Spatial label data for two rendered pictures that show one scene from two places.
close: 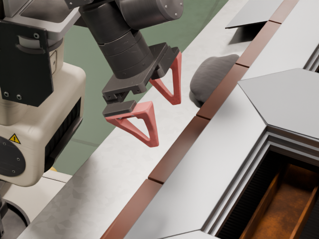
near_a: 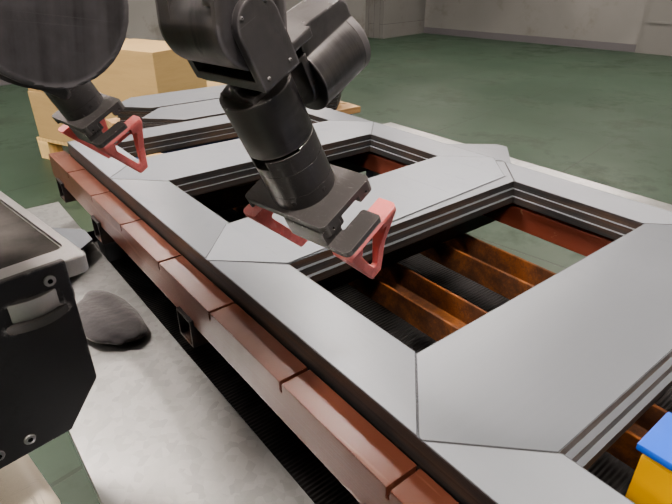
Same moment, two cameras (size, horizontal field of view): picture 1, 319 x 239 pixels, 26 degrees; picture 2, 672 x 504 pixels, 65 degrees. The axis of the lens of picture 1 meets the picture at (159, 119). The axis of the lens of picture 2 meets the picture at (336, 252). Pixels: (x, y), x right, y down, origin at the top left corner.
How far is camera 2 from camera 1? 0.78 m
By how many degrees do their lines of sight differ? 55
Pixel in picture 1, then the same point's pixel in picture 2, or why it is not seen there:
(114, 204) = (207, 487)
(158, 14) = (363, 57)
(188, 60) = not seen: hidden behind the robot
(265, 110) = (267, 257)
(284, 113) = (282, 250)
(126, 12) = (327, 71)
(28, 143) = not seen: outside the picture
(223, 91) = (193, 282)
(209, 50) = not seen: hidden behind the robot
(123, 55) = (320, 157)
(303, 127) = (311, 247)
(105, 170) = (137, 476)
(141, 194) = (306, 396)
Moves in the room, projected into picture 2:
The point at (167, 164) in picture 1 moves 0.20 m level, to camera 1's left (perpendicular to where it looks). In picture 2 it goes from (271, 358) to (163, 487)
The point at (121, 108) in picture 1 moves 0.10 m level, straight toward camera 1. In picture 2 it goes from (365, 226) to (489, 245)
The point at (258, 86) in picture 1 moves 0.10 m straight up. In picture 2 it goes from (227, 250) to (220, 190)
